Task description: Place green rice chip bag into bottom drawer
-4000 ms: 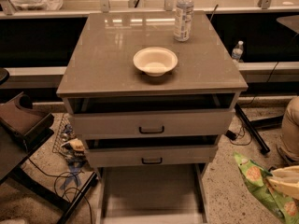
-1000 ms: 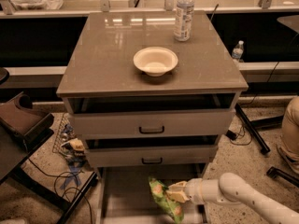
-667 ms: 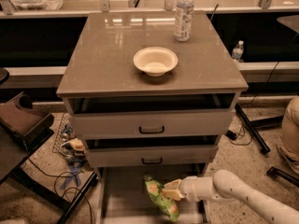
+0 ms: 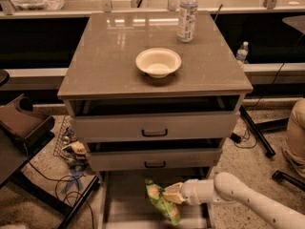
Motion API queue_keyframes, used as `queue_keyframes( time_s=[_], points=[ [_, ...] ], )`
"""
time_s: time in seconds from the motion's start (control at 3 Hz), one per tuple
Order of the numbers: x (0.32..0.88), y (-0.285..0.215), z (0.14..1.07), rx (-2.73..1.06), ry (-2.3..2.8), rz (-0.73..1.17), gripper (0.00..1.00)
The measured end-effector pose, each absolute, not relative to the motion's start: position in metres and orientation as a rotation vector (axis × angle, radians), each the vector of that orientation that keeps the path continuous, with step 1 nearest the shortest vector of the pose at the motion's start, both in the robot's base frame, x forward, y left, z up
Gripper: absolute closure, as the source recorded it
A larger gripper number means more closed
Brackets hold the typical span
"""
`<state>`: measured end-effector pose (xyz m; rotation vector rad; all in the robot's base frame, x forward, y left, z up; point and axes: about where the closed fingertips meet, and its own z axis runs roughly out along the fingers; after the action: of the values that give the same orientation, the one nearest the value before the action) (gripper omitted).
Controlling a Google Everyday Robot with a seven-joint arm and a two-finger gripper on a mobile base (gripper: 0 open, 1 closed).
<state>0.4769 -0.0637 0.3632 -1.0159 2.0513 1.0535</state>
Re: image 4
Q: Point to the green rice chip bag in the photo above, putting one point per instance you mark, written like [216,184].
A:
[168,209]

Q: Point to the grey drawer cabinet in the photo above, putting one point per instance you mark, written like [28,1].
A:
[103,79]

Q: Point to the black stand leg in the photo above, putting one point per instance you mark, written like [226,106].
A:
[270,152]

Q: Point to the white paper bowl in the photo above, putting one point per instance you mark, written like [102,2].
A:
[158,62]

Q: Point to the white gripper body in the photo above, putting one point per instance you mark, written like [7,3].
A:
[190,193]

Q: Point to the upper grey drawer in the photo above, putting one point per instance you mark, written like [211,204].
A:
[142,127]

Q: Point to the grey drawer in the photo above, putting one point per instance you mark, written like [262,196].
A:
[153,159]
[142,127]

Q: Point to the open bottom drawer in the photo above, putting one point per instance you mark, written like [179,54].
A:
[126,205]

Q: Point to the middle grey drawer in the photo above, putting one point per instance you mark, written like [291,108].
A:
[153,159]

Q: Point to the dark brown chair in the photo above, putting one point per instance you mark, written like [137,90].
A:
[24,133]

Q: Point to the person's tan trouser leg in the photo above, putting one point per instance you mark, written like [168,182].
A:
[296,131]

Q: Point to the wire basket with clutter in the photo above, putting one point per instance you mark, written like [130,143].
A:
[68,147]

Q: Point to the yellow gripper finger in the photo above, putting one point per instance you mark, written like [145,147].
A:
[173,193]

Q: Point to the black chair base leg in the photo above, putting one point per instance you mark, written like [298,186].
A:
[279,176]

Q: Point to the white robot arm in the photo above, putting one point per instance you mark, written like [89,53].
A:
[226,188]

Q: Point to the small water bottle on ledge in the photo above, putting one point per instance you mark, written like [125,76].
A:
[242,52]

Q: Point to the clear water bottle on cabinet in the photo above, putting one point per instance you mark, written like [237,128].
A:
[186,20]

